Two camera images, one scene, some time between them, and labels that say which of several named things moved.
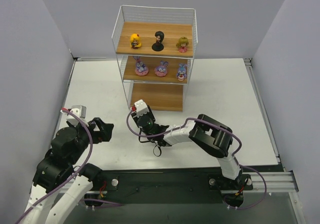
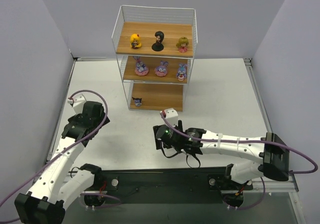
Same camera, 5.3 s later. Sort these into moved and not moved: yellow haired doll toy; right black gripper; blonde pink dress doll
Moved: right black gripper
Not moved: blonde pink dress doll; yellow haired doll toy
